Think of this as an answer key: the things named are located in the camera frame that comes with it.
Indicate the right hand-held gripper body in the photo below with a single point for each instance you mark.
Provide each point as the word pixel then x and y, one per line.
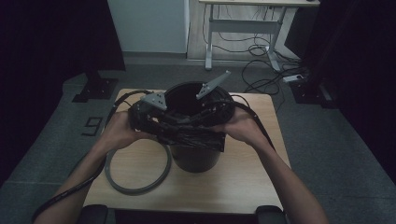
pixel 221 107

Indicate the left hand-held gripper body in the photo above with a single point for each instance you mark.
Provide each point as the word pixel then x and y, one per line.
pixel 141 115

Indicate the black plastic trash bag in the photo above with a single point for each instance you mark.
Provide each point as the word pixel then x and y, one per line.
pixel 196 140

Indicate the grey plastic trash bin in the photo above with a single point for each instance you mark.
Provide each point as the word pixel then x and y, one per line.
pixel 194 160

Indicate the person's left hand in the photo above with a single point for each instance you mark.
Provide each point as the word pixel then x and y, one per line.
pixel 120 132

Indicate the person's right hand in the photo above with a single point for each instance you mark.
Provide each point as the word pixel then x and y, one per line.
pixel 244 127

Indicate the black stand base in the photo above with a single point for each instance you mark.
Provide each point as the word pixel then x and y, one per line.
pixel 306 93
pixel 98 88

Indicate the white power strip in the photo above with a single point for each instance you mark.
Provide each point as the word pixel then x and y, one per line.
pixel 292 78

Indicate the white metal-legged desk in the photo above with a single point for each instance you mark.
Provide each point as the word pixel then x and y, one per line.
pixel 243 26

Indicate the white cabinet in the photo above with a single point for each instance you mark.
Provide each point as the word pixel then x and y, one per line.
pixel 149 25

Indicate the dark curtain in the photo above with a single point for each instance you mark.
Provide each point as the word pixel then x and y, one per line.
pixel 46 46
pixel 358 46

